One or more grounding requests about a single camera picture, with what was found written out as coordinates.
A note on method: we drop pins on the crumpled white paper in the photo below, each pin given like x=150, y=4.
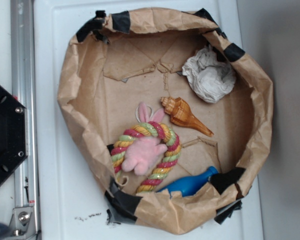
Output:
x=208, y=77

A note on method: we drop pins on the brown conch seashell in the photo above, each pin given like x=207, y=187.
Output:
x=181, y=115

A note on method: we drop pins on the pink plush bunny toy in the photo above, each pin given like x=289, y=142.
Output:
x=145, y=151

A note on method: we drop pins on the brown paper bag bin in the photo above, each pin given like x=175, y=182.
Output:
x=113, y=63

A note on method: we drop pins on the blue plastic bottle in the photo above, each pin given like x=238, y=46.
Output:
x=189, y=185

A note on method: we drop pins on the aluminium extrusion rail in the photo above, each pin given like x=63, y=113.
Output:
x=26, y=180

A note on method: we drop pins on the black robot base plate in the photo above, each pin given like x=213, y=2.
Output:
x=13, y=148

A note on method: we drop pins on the metal corner bracket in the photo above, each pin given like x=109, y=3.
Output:
x=22, y=225

